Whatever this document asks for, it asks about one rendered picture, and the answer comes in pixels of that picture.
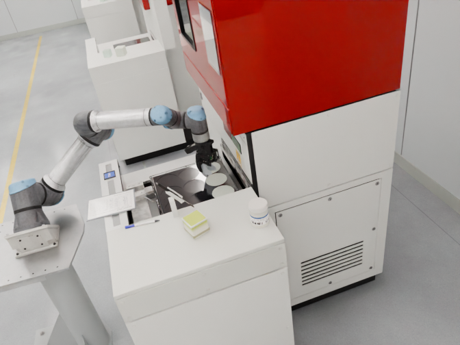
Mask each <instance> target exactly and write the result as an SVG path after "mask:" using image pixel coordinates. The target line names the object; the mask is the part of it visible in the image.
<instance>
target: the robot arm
mask: <svg viewBox="0 0 460 345"><path fill-rule="evenodd" d="M158 125H163V126H164V128H165V129H191V132H192V137H193V141H194V144H190V145H188V146H187V147H186V149H185V150H184V151H185V152H186V153H187V154H188V153H192V152H193V151H196V150H197V151H196V156H195V157H196V167H197V168H198V170H199V171H200V172H201V174H202V175H203V176H205V177H209V175H211V174H212V172H211V170H216V167H215V166H214V165H212V163H213V162H216V161H217V160H218V159H219V154H218V156H217V153H218V149H215V148H213V147H212V144H213V143H214V140H212V139H210V138H209V129H208V126H207V119H206V114H205V110H204V108H203V107H202V106H200V105H195V106H191V107H189V108H188V110H187V112H177V111H175V110H172V109H170V108H168V107H166V106H165V105H156V106H155V107H150V108H142V109H133V110H116V111H108V112H99V111H98V110H84V111H81V112H79V113H77V114H76V115H75V117H74V119H73V127H74V129H75V131H76V132H77V134H78V137H77V139H76V140H75V141H74V143H73V144H72V145H71V147H70V148H69V149H68V150H67V152H66V153H65V154H64V156H63V157H62V158H61V160H60V161H59V162H58V163H57V165H56V166H55V168H54V169H53V170H52V171H51V172H50V174H49V175H44V176H43V178H42V179H41V180H40V181H39V182H36V179H35V178H30V179H24V180H21V181H17V182H14V183H11V184H10V185H9V186H8V190H9V195H10V200H11V203H12V209H13V212H14V227H13V232H14V233H18V232H21V231H25V230H28V229H33V228H36V227H41V226H42V225H43V224H45V225H50V221H49V219H48V218H47V216H46V215H45V213H44V212H43V210H42V207H50V206H54V205H57V204H59V203H60V202H61V201H62V200H63V198H64V193H65V189H66V186H65V184H66V182H67V181H68V180H69V179H70V178H71V176H72V175H73V174H74V172H75V171H76V170H77V169H78V167H79V166H80V165H81V163H82V162H83V161H84V160H85V158H86V157H87V156H88V154H89V153H90V152H91V150H92V149H93V148H94V147H99V146H100V144H101V143H102V142H103V141H104V140H109V139H110V138H111V137H112V136H113V135H114V130H115V129H120V128H130V127H148V126H158ZM216 152H217V153H216Z"/></svg>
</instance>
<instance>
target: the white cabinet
mask: <svg viewBox="0 0 460 345"><path fill-rule="evenodd" d="M125 324H126V327H127V329H128V331H129V333H130V335H131V338H132V340H133V342H134V344H135V345H294V332H293V324H292V308H291V300H290V286H289V277H288V267H287V266H285V267H282V268H279V269H277V270H273V271H271V272H268V273H266V274H262V275H259V276H257V277H254V278H252V279H248V280H245V281H243V282H240V283H236V284H234V285H231V286H229V287H225V288H223V289H221V290H217V291H215V292H211V293H209V294H206V295H203V296H200V297H198V298H194V299H192V300H189V301H186V302H184V303H180V304H178V305H175V306H172V307H169V308H166V309H163V310H161V311H157V312H155V313H153V314H149V315H147V316H143V317H141V318H138V319H135V320H132V321H130V322H126V323H125Z"/></svg>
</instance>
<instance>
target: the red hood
mask: <svg viewBox="0 0 460 345"><path fill-rule="evenodd" d="M172 4H173V7H174V11H175V17H176V21H177V27H178V31H179V37H180V41H181V47H182V49H183V56H184V60H185V64H186V70H187V71H188V72H189V74H190V75H191V77H192V78H193V80H194V81H195V82H196V84H197V86H198V87H199V88H200V89H201V91H202V93H203V94H204V95H205V97H206V98H207V100H208V101H209V102H210V104H211V105H212V107H213V108H214V109H215V111H216V113H217V114H218V115H219V117H220V118H221V120H222V121H223V123H224V124H225V125H226V127H227V128H228V130H229V131H230V132H231V134H232V135H233V136H237V135H240V134H243V133H246V132H250V131H254V130H256V129H261V128H264V127H268V126H271V125H275V124H278V123H282V122H285V121H288V120H292V119H295V118H299V117H301V116H306V115H309V114H313V113H316V112H320V111H323V110H327V109H330V108H333V107H337V106H340V105H344V104H347V103H352V102H354V101H358V100H362V99H366V98H368V97H373V96H375V95H378V94H383V93H385V92H389V91H393V90H397V89H399V88H400V80H401V73H402V66H403V53H404V45H405V32H406V26H407V13H408V5H409V0H172Z"/></svg>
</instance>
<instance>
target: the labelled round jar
mask: <svg viewBox="0 0 460 345"><path fill-rule="evenodd" d="M248 208H249V214H250V219H251V224H252V226H253V227H255V228H264V227H266V226H267V225H268V224H269V222H270V221H269V214H268V203H267V200H266V199H263V198H259V197H258V198H254V199H251V200H250V201H249V203H248Z"/></svg>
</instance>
